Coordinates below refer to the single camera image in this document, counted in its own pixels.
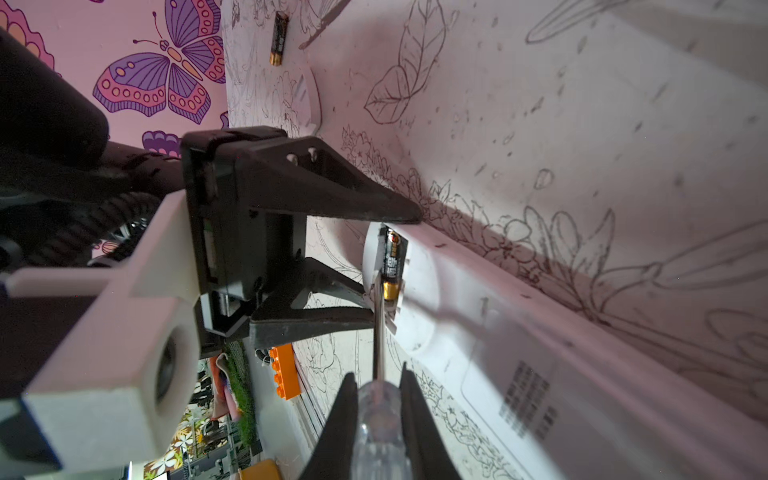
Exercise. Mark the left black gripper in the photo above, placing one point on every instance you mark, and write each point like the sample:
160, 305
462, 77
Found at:
240, 228

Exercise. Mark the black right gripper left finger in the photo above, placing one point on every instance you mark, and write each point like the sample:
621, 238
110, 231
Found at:
332, 455

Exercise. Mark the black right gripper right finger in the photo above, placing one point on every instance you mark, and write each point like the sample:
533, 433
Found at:
425, 449

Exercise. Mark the clear handle screwdriver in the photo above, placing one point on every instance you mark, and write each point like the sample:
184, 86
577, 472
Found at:
379, 449

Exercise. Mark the white battery cover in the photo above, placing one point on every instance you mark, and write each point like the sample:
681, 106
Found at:
305, 103

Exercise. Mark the black gold AAA battery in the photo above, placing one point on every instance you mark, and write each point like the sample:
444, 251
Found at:
391, 268

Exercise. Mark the orange brick on table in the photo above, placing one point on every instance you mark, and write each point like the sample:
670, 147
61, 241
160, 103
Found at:
285, 375

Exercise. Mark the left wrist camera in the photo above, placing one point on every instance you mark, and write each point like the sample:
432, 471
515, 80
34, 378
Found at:
99, 344

